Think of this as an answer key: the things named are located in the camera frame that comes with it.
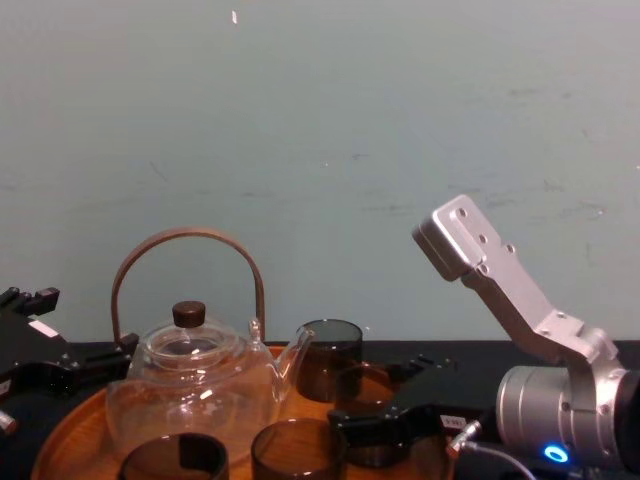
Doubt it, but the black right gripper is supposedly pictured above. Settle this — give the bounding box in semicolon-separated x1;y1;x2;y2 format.
326;353;502;452

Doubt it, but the black table cloth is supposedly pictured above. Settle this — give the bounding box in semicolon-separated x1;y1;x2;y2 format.
0;338;640;480

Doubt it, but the thin grey cable silver plug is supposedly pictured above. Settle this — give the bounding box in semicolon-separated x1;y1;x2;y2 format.
445;419;539;480

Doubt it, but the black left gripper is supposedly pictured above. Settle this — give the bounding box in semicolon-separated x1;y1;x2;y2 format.
0;286;141;402

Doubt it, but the round brown wooden tray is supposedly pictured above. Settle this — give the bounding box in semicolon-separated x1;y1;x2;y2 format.
31;341;457;480

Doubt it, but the smoked brown glass cup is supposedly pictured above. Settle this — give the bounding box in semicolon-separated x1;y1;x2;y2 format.
119;433;231;480
250;418;347;480
293;318;364;403
335;361;451;480

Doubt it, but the glass teapot with brown handle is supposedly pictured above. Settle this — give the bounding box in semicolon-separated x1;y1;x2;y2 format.
110;227;277;404

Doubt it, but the glass lid with brown knob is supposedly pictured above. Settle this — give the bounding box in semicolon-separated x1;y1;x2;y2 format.
148;299;237;354

